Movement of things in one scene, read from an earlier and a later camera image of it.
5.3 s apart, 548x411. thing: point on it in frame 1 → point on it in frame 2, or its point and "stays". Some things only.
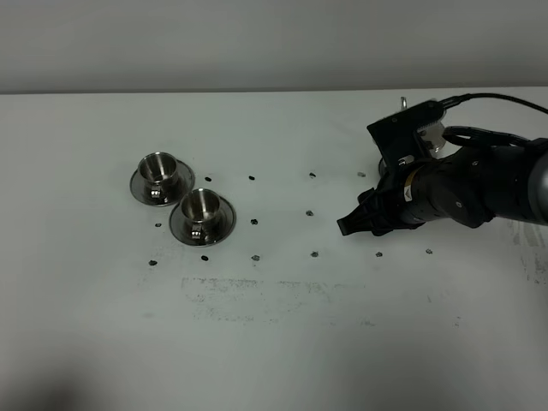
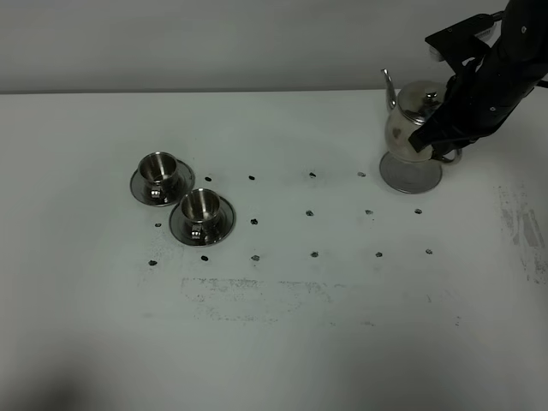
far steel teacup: (158, 170) stays
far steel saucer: (185, 183) stays
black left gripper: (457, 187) → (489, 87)
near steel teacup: (200, 209) stays
